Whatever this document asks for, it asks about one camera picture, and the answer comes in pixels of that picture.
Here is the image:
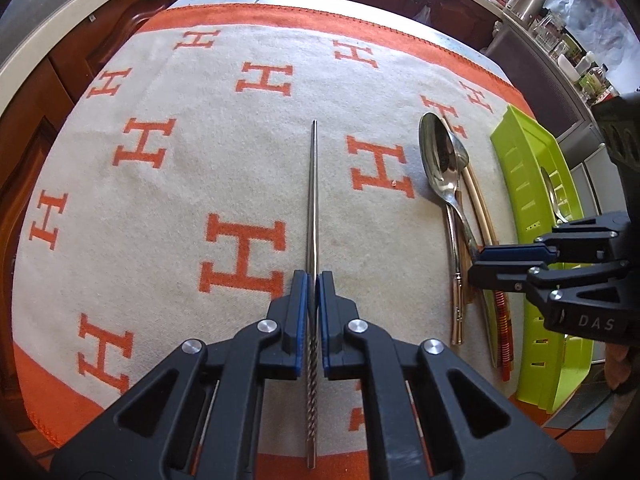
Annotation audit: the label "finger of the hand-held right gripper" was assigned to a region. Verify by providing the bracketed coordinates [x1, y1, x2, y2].
[470, 259, 632, 306]
[477, 211, 630, 263]

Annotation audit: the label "clear glass jars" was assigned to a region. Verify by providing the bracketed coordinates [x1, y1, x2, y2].
[532, 12, 571, 61]

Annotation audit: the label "red striped wooden chopstick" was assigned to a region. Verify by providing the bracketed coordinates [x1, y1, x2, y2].
[462, 160, 516, 382]

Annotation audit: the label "green plastic tray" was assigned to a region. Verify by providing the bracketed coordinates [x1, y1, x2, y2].
[490, 105, 593, 413]

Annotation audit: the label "person's right hand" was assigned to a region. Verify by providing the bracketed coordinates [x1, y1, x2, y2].
[602, 342, 640, 441]

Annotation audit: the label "silver metal chopstick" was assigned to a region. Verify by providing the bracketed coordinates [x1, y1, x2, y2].
[304, 119, 321, 471]

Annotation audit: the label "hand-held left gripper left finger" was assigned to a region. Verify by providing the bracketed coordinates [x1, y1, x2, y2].
[50, 270, 308, 480]

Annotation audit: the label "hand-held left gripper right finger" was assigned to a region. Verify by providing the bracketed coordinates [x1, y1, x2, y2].
[319, 270, 576, 480]

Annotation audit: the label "plain wooden chopstick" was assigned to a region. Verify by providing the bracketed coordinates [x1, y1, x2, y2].
[460, 160, 501, 368]

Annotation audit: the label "orange and cream printed blanket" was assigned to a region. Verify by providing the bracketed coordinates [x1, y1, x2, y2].
[10, 2, 591, 461]

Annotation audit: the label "large steel spoon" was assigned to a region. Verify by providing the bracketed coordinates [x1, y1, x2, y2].
[419, 111, 485, 261]

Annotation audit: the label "grey refrigerator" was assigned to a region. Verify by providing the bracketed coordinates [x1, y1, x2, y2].
[555, 130, 621, 221]

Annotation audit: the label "black cable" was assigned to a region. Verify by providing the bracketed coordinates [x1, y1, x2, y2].
[542, 387, 613, 438]

